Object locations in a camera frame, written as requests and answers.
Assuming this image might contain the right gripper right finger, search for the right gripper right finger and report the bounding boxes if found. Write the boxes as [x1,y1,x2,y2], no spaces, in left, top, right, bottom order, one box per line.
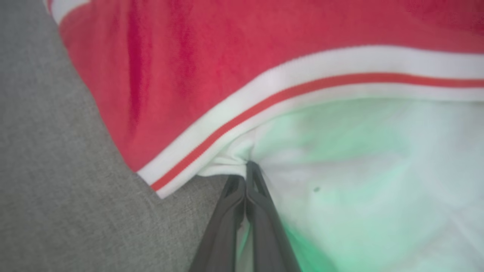
[245,161,302,272]

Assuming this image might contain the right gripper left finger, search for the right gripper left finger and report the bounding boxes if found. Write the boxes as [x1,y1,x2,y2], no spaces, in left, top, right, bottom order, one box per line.
[188,175,247,272]

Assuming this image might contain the red basketball jersey white trim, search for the red basketball jersey white trim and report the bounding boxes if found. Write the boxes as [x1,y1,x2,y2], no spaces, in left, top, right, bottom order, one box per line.
[43,0,484,272]

